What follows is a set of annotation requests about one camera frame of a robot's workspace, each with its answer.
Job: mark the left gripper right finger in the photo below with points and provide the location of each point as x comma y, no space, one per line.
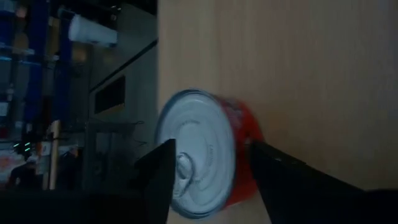
295,193

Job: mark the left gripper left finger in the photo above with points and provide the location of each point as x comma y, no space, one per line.
155,186

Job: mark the red label can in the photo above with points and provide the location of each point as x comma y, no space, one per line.
202,130

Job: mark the white cylinder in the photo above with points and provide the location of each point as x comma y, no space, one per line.
91,31

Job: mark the blue storage bins rack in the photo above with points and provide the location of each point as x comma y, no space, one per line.
37,62

